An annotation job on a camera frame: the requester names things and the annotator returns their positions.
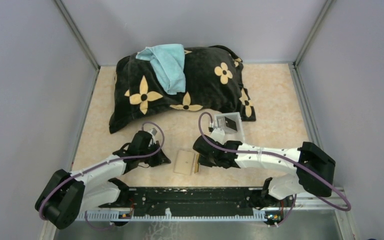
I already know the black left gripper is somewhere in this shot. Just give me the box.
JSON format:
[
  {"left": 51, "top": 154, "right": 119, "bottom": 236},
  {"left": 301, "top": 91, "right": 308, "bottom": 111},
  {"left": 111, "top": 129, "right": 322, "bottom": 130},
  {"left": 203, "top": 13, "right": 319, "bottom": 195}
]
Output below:
[{"left": 139, "top": 140, "right": 171, "bottom": 167}]

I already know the beige card holder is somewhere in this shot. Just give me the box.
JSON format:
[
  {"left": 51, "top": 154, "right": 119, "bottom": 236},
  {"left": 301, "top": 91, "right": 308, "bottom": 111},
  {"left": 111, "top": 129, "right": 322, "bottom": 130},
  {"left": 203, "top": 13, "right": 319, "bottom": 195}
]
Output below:
[{"left": 173, "top": 149, "right": 195, "bottom": 175}]

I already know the stack of credit cards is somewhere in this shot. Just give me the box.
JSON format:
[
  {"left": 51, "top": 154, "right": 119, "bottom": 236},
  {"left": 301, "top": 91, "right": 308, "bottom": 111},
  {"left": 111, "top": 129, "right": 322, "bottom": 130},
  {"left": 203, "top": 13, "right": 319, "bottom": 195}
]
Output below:
[{"left": 217, "top": 116, "right": 238, "bottom": 134}]

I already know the white plastic tray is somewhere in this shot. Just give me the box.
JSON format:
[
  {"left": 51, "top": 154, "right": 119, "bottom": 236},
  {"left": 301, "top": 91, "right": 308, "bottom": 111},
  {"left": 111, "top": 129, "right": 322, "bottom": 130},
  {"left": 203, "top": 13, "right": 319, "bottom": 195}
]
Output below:
[{"left": 210, "top": 112, "right": 246, "bottom": 144}]

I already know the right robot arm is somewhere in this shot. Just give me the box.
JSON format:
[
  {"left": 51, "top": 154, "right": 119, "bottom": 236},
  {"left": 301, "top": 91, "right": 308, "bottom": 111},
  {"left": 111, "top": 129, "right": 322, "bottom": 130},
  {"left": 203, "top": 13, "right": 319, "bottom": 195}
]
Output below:
[{"left": 193, "top": 135, "right": 336, "bottom": 206}]

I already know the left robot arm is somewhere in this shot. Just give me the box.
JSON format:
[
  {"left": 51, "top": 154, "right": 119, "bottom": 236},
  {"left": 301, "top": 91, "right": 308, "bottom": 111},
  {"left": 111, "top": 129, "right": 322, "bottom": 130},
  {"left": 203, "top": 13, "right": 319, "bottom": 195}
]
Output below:
[{"left": 34, "top": 128, "right": 171, "bottom": 230}]

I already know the black pillow with yellow flowers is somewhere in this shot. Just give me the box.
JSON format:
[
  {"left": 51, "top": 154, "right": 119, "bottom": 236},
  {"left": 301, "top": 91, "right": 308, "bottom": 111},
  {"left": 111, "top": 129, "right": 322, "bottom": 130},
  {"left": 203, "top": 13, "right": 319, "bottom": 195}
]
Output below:
[{"left": 109, "top": 44, "right": 256, "bottom": 134}]

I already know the light blue towel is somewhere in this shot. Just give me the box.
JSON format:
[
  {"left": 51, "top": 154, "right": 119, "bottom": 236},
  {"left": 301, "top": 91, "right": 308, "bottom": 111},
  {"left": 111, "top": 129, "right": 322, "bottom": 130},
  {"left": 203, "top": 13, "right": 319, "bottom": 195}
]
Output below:
[{"left": 135, "top": 43, "right": 186, "bottom": 95}]

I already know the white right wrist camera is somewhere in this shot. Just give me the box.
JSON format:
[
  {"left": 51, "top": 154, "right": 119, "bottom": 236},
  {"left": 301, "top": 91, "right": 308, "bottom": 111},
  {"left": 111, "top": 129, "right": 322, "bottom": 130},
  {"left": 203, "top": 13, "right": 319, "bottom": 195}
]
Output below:
[{"left": 209, "top": 127, "right": 226, "bottom": 145}]

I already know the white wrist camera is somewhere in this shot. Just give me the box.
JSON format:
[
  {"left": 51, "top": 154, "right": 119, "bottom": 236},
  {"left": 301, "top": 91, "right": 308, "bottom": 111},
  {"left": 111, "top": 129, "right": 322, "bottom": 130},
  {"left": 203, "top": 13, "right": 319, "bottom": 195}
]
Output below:
[
  {"left": 209, "top": 127, "right": 226, "bottom": 145},
  {"left": 146, "top": 128, "right": 158, "bottom": 145}
]

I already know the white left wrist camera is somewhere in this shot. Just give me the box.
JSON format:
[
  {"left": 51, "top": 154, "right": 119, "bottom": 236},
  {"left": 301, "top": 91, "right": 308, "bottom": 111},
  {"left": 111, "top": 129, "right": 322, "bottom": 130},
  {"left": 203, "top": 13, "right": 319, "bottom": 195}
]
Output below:
[{"left": 146, "top": 128, "right": 158, "bottom": 145}]

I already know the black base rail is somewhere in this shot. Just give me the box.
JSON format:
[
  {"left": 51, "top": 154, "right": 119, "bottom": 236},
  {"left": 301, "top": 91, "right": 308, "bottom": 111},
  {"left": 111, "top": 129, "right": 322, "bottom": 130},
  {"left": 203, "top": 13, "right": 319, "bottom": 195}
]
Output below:
[{"left": 97, "top": 186, "right": 296, "bottom": 220}]

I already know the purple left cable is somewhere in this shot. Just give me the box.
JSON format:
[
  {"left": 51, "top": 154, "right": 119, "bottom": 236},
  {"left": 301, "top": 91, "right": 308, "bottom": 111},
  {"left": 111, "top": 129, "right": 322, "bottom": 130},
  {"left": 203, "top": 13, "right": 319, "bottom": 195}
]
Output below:
[{"left": 38, "top": 121, "right": 166, "bottom": 231}]

